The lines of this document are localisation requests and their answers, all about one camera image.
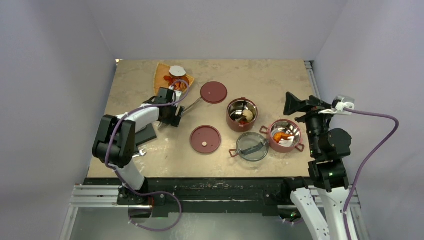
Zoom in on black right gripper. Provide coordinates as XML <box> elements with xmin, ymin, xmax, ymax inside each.
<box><xmin>284</xmin><ymin>91</ymin><xmax>337</xmax><ymax>156</ymax></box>

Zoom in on steel food tongs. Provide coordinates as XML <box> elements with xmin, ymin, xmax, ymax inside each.
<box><xmin>157</xmin><ymin>97</ymin><xmax>202</xmax><ymax>130</ymax></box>

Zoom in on orange fried chicken wing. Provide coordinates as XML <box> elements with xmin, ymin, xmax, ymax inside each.
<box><xmin>272</xmin><ymin>132</ymin><xmax>294</xmax><ymax>144</ymax></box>

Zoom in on white round rice cracker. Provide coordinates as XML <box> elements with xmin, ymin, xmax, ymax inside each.
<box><xmin>169</xmin><ymin>65</ymin><xmax>187</xmax><ymax>77</ymax></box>

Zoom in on glass lid with red clasp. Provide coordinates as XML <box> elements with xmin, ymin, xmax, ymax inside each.
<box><xmin>228</xmin><ymin>132</ymin><xmax>270</xmax><ymax>162</ymax></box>

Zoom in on white steamed bun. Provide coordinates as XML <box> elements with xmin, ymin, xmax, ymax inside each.
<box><xmin>242</xmin><ymin>109</ymin><xmax>254</xmax><ymax>122</ymax></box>

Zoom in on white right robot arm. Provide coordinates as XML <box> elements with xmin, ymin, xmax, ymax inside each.
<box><xmin>280</xmin><ymin>92</ymin><xmax>358</xmax><ymax>240</ymax></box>

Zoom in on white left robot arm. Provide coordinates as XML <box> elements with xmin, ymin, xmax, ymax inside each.
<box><xmin>92</xmin><ymin>87</ymin><xmax>185</xmax><ymax>205</ymax></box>

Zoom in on dark red steel lunch pot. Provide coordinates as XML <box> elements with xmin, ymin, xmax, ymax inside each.
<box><xmin>226</xmin><ymin>97</ymin><xmax>259</xmax><ymax>133</ymax></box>

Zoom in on braised pork belly piece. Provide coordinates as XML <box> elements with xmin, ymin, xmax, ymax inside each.
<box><xmin>172</xmin><ymin>79</ymin><xmax>190</xmax><ymax>92</ymax></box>

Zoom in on woven bamboo basket tray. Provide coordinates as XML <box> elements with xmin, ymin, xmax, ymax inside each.
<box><xmin>153</xmin><ymin>63</ymin><xmax>195</xmax><ymax>95</ymax></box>

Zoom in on steel wrench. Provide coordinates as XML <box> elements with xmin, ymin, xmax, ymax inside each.
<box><xmin>132</xmin><ymin>149</ymin><xmax>147</xmax><ymax>159</ymax></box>

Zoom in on dark red round lid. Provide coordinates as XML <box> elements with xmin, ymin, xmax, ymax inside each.
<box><xmin>200</xmin><ymin>81</ymin><xmax>228</xmax><ymax>104</ymax></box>

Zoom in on black network switch box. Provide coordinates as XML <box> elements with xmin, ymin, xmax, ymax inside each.
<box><xmin>135</xmin><ymin>123</ymin><xmax>157</xmax><ymax>146</ymax></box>

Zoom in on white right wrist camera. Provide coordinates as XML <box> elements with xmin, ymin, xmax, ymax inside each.
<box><xmin>318</xmin><ymin>95</ymin><xmax>355</xmax><ymax>116</ymax></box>

